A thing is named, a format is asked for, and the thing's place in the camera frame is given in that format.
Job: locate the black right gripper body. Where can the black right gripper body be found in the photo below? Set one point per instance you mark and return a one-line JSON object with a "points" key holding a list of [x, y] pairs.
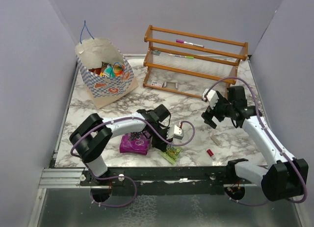
{"points": [[226, 107]]}

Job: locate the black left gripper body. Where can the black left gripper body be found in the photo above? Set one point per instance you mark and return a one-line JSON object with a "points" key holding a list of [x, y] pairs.
{"points": [[160, 137]]}

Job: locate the light green candy packet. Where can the light green candy packet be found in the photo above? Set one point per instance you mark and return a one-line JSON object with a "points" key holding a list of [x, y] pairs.
{"points": [[171, 154]]}

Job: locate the orange snack bag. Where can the orange snack bag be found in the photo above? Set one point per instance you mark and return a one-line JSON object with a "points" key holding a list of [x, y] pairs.
{"points": [[118, 69]]}

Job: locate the teal snack bag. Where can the teal snack bag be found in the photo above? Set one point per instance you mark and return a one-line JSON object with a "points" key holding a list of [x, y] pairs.
{"points": [[107, 72]]}

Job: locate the checkered paper bag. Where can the checkered paper bag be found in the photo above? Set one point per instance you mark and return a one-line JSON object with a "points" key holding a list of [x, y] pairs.
{"points": [[103, 91]]}

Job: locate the red chip bag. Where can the red chip bag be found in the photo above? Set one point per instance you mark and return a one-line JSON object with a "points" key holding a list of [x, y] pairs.
{"points": [[96, 71]]}

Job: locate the brown sea salt snack bag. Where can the brown sea salt snack bag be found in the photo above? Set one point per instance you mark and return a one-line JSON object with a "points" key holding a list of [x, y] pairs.
{"points": [[104, 65]]}

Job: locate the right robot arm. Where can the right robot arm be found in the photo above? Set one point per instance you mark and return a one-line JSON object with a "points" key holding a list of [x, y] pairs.
{"points": [[286, 175]]}

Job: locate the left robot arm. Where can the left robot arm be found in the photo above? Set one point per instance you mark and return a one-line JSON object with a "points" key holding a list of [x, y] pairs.
{"points": [[92, 136]]}

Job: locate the purple raisin snack bag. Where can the purple raisin snack bag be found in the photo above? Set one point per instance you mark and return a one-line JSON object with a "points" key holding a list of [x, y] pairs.
{"points": [[135, 142]]}

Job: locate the small beige wrapper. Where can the small beige wrapper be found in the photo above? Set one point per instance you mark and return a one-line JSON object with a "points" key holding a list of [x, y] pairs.
{"points": [[215, 140]]}

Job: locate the red lip balm tube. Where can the red lip balm tube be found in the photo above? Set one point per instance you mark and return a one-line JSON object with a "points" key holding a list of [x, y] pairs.
{"points": [[211, 154]]}

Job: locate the small red white card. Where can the small red white card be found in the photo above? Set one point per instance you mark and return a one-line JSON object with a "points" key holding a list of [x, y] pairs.
{"points": [[157, 84]]}

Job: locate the wooden shelf rack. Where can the wooden shelf rack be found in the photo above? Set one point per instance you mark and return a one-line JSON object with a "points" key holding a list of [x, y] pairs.
{"points": [[218, 61]]}

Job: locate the green marker pen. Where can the green marker pen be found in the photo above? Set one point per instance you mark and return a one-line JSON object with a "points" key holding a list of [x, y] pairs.
{"points": [[181, 56]]}

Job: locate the pink marker pen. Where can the pink marker pen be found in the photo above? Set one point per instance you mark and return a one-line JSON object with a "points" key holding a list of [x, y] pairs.
{"points": [[189, 43]]}

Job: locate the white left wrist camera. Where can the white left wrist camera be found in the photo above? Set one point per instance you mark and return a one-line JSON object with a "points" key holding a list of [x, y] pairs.
{"points": [[175, 132]]}

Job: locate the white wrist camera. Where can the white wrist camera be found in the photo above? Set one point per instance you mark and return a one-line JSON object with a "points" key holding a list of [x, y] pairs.
{"points": [[175, 132], [212, 97]]}

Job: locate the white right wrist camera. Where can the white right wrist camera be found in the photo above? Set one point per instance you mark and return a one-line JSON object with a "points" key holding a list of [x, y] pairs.
{"points": [[212, 97]]}

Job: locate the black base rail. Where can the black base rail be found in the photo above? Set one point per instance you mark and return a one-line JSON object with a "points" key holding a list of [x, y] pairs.
{"points": [[161, 181]]}

